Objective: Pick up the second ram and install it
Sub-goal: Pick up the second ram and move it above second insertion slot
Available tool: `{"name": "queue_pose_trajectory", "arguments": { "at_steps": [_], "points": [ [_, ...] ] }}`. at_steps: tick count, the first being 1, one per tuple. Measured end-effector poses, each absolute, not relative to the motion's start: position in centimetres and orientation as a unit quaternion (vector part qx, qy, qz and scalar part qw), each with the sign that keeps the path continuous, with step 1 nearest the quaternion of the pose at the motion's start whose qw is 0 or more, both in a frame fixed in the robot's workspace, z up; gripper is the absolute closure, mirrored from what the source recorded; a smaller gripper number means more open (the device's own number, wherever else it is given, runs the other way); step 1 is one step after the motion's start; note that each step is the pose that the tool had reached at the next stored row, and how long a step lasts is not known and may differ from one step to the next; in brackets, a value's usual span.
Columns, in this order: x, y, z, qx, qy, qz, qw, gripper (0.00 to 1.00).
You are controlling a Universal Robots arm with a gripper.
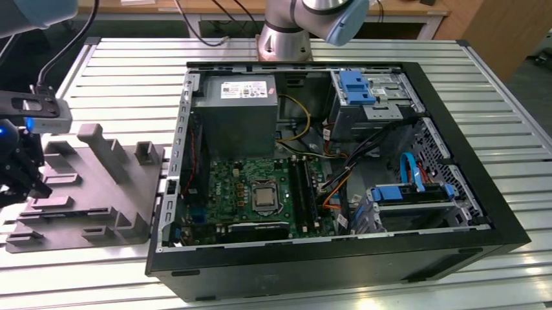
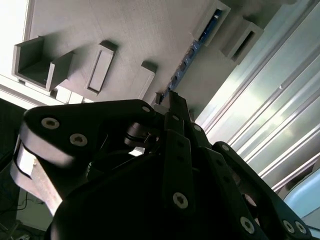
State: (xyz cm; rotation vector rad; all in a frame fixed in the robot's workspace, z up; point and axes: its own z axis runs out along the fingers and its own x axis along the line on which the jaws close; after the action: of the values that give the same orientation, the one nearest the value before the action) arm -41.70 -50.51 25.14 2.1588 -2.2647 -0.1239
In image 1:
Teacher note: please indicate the black graphics card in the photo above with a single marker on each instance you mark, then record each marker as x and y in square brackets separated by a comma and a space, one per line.
[258, 231]

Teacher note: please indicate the wooden cabinet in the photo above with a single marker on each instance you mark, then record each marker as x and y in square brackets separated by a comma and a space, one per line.
[496, 32]

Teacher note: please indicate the white paper sheet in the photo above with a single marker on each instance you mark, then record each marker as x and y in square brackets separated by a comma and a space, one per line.
[135, 2]

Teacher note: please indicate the black chair base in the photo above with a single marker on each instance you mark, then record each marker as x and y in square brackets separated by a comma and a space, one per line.
[544, 58]

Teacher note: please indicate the black RAM slot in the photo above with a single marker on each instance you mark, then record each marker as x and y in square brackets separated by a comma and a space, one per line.
[296, 193]

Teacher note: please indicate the silver CPU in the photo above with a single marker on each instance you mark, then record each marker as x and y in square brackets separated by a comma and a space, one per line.
[265, 197]

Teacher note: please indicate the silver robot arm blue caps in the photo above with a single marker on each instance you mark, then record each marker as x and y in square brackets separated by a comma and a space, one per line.
[285, 42]

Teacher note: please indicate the black PC case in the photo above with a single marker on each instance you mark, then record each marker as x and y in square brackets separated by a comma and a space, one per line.
[303, 274]

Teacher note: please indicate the small black box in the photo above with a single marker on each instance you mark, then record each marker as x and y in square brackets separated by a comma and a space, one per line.
[428, 2]

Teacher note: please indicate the silver disk bay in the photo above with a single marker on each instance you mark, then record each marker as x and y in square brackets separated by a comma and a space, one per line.
[372, 216]

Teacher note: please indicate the grey power supply unit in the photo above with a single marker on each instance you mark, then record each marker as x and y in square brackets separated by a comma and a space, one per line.
[233, 129]

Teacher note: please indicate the grey parts rack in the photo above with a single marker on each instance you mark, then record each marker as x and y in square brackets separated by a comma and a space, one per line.
[107, 193]

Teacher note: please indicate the silver drive cage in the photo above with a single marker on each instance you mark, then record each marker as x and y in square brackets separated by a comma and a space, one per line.
[380, 113]

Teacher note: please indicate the green motherboard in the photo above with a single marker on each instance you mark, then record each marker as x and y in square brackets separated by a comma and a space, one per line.
[224, 181]

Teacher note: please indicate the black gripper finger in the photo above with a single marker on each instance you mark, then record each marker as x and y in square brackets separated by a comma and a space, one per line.
[38, 188]

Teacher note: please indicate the blue carrier with black disk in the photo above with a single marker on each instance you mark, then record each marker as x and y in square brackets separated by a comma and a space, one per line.
[391, 193]

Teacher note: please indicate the silver wrist camera black mount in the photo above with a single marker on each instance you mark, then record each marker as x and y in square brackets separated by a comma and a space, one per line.
[51, 126]

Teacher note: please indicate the dark RAM stick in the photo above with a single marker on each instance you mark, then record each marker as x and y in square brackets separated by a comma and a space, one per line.
[65, 213]
[312, 193]

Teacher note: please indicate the CPU socket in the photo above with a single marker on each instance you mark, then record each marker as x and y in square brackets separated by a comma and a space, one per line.
[266, 211]

